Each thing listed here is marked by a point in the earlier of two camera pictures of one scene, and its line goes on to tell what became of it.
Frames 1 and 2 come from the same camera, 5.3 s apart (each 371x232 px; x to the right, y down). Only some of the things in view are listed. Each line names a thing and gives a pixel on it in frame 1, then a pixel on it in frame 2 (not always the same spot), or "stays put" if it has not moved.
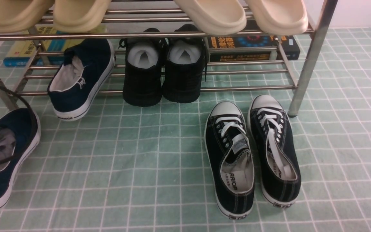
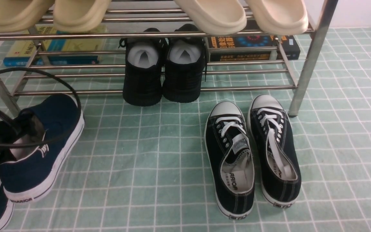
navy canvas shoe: [87, 65] to [30, 179]
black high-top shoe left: [144, 58] stays put
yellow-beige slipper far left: [15, 16] stays put
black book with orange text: [288, 47] stays put
